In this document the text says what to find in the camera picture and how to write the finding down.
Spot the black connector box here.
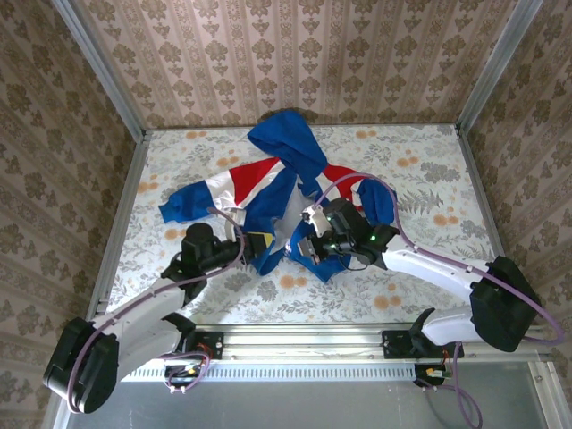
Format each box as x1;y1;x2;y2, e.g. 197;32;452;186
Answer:
164;364;207;389
414;364;450;389

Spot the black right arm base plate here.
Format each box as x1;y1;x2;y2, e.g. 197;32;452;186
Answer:
382;330;465;360

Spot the aluminium frame post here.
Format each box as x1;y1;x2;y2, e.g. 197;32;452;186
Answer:
456;0;534;131
52;0;147;140

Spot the blue red white hooded jacket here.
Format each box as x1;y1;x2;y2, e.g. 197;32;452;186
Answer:
158;110;398;283

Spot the floral tablecloth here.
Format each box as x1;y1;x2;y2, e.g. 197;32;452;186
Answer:
109;124;498;326

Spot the aluminium mounting rail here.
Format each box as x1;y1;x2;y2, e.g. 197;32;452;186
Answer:
66;324;553;359

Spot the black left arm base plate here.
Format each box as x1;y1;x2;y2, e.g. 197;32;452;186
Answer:
178;331;224;360

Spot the grey metal sheet panel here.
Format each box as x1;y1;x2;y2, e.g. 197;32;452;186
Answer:
66;362;549;429

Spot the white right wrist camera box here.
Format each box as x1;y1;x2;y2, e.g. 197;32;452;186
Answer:
301;205;332;238

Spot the slotted white cable duct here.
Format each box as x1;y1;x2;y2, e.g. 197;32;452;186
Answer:
120;361;421;382

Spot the aluminium table side rail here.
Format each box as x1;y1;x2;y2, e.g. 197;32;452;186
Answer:
454;126;529;326
84;131;152;323

